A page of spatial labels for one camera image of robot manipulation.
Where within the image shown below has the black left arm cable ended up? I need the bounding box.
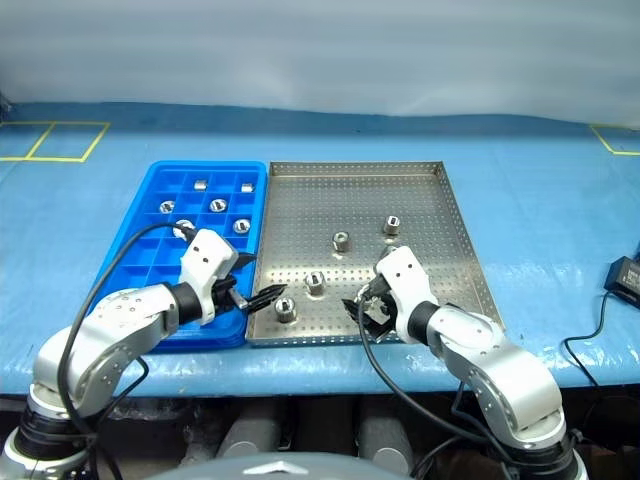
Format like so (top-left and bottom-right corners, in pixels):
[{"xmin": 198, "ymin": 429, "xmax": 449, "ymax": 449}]
[{"xmin": 56, "ymin": 223, "xmax": 152, "ymax": 480}]

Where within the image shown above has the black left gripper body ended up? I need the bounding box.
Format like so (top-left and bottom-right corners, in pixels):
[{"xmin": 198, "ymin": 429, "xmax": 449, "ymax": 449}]
[{"xmin": 213, "ymin": 274, "xmax": 250, "ymax": 315}]

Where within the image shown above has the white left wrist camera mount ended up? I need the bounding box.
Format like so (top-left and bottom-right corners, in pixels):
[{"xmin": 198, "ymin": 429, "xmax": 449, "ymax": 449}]
[{"xmin": 178, "ymin": 228, "xmax": 240, "ymax": 327}]

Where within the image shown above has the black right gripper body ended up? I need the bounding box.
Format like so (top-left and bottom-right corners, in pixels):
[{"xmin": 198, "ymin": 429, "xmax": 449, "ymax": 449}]
[{"xmin": 358, "ymin": 281, "xmax": 400, "ymax": 342}]

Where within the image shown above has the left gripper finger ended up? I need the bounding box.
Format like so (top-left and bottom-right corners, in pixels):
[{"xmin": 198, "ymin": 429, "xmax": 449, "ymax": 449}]
[
  {"xmin": 230, "ymin": 252, "xmax": 259, "ymax": 275},
  {"xmin": 244, "ymin": 283, "xmax": 289, "ymax": 314}
]

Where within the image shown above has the black power adapter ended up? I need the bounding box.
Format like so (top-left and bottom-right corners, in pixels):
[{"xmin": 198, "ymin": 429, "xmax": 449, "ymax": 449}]
[{"xmin": 603, "ymin": 255, "xmax": 640, "ymax": 307}]

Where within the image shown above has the blue compartment tray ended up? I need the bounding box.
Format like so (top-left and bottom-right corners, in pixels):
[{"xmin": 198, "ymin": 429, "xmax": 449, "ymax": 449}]
[{"xmin": 88, "ymin": 160, "xmax": 268, "ymax": 354}]

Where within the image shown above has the black adapter cable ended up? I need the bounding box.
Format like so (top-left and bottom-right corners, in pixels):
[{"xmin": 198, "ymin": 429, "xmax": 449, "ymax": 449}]
[{"xmin": 561, "ymin": 289, "xmax": 640, "ymax": 417}]

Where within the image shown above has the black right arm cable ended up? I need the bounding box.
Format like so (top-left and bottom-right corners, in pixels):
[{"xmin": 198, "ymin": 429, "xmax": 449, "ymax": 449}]
[{"xmin": 356, "ymin": 294, "xmax": 507, "ymax": 480}]

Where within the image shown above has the grey rounded cylinder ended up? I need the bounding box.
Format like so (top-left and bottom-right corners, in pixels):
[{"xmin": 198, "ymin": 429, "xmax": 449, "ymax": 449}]
[
  {"xmin": 216, "ymin": 399, "xmax": 287, "ymax": 459},
  {"xmin": 356, "ymin": 399, "xmax": 417, "ymax": 474}
]

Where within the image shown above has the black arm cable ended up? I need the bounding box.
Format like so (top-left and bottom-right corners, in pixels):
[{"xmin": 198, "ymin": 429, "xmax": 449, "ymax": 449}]
[
  {"xmin": 56, "ymin": 223, "xmax": 152, "ymax": 480},
  {"xmin": 356, "ymin": 294, "xmax": 507, "ymax": 480}
]

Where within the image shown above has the perforated metal tray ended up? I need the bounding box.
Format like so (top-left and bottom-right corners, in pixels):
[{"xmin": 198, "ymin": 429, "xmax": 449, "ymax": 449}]
[{"xmin": 246, "ymin": 160, "xmax": 506, "ymax": 347}]

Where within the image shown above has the grey robot torso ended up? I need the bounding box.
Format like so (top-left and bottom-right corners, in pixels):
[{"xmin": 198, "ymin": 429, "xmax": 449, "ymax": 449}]
[{"xmin": 158, "ymin": 451, "xmax": 417, "ymax": 480}]

